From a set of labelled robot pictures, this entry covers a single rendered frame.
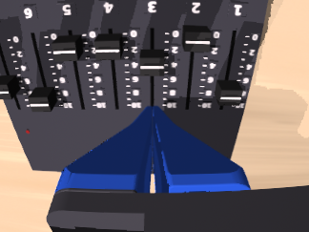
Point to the black fader panel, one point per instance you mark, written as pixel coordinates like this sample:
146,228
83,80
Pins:
147,53

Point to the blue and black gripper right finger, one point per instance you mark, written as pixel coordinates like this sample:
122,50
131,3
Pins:
189,165

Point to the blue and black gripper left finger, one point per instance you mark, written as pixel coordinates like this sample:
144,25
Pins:
120,162

